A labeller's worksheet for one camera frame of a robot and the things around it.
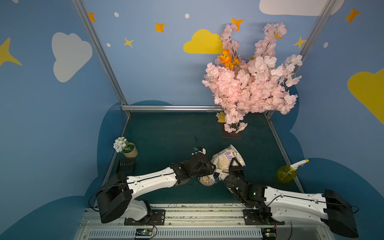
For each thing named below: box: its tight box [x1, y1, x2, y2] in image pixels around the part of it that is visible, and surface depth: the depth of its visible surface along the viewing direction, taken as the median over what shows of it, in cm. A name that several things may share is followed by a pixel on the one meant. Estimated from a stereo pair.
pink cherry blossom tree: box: [202, 22, 303, 134], surface depth 69 cm
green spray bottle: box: [276, 159, 310, 184], surface depth 82 cm
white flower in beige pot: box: [113, 136, 138, 158], surface depth 90 cm
